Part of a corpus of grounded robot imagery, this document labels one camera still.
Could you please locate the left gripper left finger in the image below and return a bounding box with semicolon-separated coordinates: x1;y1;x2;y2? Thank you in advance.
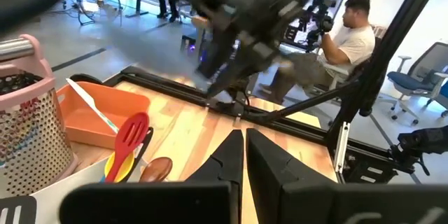
184;129;245;224

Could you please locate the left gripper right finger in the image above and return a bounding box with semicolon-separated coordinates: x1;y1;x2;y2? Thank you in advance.
246;127;337;224

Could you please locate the reddish wooden spoon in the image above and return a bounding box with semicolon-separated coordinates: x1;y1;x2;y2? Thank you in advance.
139;156;174;183

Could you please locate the black spatula yellow handle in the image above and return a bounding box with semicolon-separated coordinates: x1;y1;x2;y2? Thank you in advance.
104;150;136;183

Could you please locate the red slotted spatula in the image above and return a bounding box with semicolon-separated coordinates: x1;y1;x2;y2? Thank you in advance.
104;111;151;183

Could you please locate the white knife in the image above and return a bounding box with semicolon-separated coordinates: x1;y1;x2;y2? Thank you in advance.
65;78;120;134

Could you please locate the orange plastic bin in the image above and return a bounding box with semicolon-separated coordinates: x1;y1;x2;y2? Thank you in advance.
55;80;151;151

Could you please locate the grey office chair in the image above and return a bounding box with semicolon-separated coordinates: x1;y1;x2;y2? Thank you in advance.
323;55;372;94

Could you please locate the blue office chair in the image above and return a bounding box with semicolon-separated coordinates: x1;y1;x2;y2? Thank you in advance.
377;41;448;127

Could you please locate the white plastic bin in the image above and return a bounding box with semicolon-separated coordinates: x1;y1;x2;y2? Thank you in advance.
0;156;141;224

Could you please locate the pink metal box grater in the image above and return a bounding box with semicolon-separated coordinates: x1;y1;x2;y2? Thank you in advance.
0;34;78;197

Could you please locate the black aluminium table frame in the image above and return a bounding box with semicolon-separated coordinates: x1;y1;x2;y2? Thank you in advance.
69;0;448;186

